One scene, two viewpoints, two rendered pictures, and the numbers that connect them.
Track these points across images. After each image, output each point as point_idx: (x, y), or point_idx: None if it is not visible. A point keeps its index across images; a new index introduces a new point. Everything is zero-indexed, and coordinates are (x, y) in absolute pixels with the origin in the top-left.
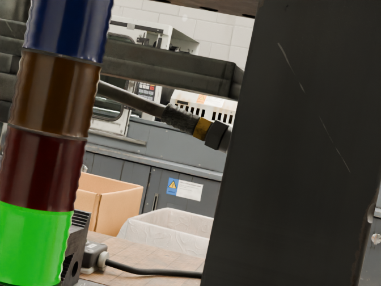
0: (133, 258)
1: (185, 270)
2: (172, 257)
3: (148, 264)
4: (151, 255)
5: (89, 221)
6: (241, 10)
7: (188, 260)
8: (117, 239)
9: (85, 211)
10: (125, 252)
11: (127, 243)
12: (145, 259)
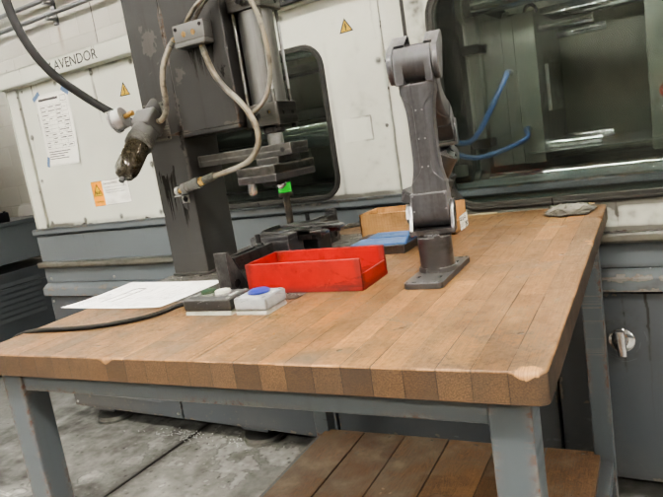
0: (145, 330)
1: (110, 331)
2: (96, 344)
3: (140, 327)
4: (117, 340)
5: (214, 259)
6: (201, 135)
7: (82, 345)
8: (124, 354)
9: (216, 253)
10: (144, 335)
11: (120, 351)
12: (133, 332)
